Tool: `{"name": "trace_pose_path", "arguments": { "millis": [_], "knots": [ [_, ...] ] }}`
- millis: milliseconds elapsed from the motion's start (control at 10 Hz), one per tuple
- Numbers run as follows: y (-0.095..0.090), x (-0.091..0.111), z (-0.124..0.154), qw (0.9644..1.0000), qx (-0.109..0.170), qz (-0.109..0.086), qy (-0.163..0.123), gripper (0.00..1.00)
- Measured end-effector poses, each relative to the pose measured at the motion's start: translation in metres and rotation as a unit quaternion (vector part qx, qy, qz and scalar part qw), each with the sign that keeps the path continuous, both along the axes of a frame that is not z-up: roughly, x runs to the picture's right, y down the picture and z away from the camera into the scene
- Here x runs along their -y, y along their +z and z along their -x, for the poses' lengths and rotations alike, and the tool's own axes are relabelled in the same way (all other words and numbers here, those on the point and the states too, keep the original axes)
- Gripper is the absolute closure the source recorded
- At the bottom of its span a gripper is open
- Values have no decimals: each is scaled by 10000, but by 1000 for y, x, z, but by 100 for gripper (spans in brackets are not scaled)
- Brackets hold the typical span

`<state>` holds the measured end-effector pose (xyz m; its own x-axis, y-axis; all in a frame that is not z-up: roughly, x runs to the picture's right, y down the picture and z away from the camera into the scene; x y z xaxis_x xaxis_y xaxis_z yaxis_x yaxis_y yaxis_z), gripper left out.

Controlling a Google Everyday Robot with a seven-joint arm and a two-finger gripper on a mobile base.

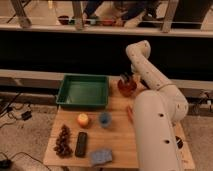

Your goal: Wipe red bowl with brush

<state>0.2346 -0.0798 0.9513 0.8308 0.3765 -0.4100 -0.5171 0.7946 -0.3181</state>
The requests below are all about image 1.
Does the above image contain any bunch of dark grapes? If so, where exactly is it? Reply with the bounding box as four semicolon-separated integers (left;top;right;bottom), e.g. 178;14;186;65
54;125;72;158

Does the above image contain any orange carrot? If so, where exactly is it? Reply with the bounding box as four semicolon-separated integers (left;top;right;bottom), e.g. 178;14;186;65
126;106;133;123

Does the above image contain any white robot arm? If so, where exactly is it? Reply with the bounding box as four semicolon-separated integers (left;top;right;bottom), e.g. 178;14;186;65
126;40;189;171

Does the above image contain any black power adapter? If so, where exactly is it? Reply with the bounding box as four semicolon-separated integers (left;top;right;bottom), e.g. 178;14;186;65
21;111;32;121

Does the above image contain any black remote control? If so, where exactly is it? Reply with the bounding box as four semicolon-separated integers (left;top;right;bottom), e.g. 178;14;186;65
75;132;88;157

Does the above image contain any blue sponge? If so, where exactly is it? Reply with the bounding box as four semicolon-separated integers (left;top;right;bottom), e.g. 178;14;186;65
89;149;113;166

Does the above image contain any green plastic tray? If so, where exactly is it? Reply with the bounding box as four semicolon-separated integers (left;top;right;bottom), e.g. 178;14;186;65
56;74;109;108

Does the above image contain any red bowl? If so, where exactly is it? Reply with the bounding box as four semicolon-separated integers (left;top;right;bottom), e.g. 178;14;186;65
117;80;137;97

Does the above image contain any blue cup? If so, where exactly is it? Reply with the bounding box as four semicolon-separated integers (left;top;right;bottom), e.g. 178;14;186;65
99;112;112;128

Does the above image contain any yellow red apple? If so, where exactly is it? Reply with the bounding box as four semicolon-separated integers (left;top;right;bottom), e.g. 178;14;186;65
77;113;89;127

